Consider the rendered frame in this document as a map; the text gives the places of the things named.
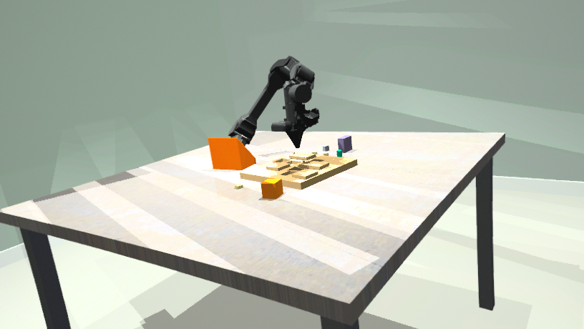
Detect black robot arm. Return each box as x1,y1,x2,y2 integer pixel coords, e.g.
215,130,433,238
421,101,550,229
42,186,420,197
228,56,320,146

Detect light purple block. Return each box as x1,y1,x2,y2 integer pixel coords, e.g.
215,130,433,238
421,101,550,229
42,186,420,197
337,135,352,153

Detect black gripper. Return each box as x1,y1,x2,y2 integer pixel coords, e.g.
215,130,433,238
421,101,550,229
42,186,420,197
271,103,308,149

